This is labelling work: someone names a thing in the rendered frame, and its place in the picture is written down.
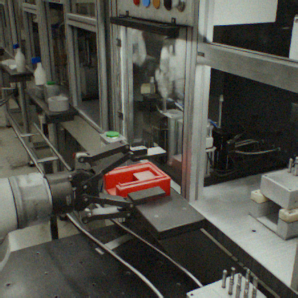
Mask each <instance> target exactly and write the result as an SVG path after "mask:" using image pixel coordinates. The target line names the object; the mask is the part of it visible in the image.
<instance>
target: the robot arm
mask: <svg viewBox="0 0 298 298"><path fill-rule="evenodd" d="M112 155H113V156H112ZM165 155H166V151H165V150H163V149H161V148H160V147H155V148H151V149H147V148H146V147H145V146H138V147H133V148H130V145H129V143H127V142H125V141H124V140H120V141H117V142H113V143H111V144H107V145H105V146H101V147H98V148H97V149H94V150H91V151H88V152H76V153H74V157H75V158H76V166H75V167H74V168H73V169H71V170H69V171H62V172H55V173H51V174H47V175H44V176H42V175H41V173H40V172H33V173H32V174H25V175H21V176H11V177H9V178H0V274H1V272H2V271H3V268H4V267H5V265H6V263H7V261H8V259H9V256H10V252H11V244H10V241H9V233H11V232H12V231H15V230H17V229H25V228H26V227H31V226H35V225H41V224H44V223H47V222H48V221H49V220H50V217H51V216H52V217H56V216H59V215H63V214H69V213H71V212H72V211H78V212H79V215H78V217H79V218H80V220H81V222H82V223H83V224H87V223H89V222H93V221H94V220H110V219H118V218H126V217H130V216H131V213H130V212H131V209H132V208H133V206H138V205H141V204H146V203H147V202H148V200H149V199H152V198H158V197H161V196H165V195H166V193H165V191H164V190H163V189H161V188H160V187H159V186H158V187H154V188H148V189H145V190H139V191H135V192H132V193H129V194H128V197H126V198H125V197H122V196H114V195H110V194H103V193H99V191H98V181H99V180H101V179H103V176H105V175H106V174H107V173H108V172H110V171H112V170H113V169H115V168H117V167H119V166H121V164H123V163H124V162H125V161H128V160H129V159H131V160H132V161H133V162H137V161H141V160H148V159H152V158H159V157H163V156H165ZM110 156H112V157H110ZM107 157H110V158H108V159H107V160H105V161H103V162H102V163H100V164H98V165H97V166H93V167H92V168H89V169H88V170H85V169H82V167H84V166H88V163H89V162H96V161H97V160H101V159H104V158H107ZM95 174H96V175H95ZM91 203H92V204H100V205H102V204H106V205H112V206H119V207H109V208H94V209H91V210H88V209H87V207H88V206H89V205H90V204H91Z"/></svg>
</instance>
